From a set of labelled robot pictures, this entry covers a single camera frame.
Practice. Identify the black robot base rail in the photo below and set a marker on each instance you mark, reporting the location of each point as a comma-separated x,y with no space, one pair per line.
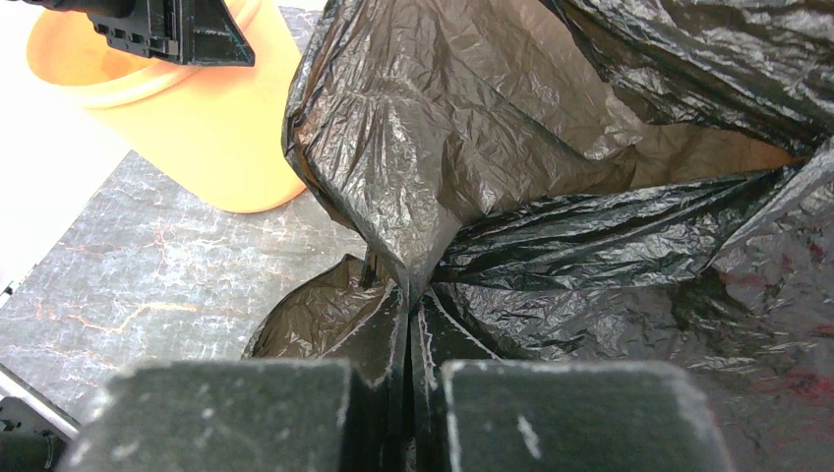
34,431

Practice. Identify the black plastic trash bag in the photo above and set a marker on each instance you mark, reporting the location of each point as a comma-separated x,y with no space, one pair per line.
578,181

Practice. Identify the orange plastic trash bin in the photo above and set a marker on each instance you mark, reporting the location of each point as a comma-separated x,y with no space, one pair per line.
216,131

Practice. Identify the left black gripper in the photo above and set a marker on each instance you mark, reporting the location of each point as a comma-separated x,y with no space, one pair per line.
192,33

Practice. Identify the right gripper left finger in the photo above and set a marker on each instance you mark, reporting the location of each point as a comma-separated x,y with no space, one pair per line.
329,414

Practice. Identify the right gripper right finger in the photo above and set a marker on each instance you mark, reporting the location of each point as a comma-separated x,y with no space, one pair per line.
476,412

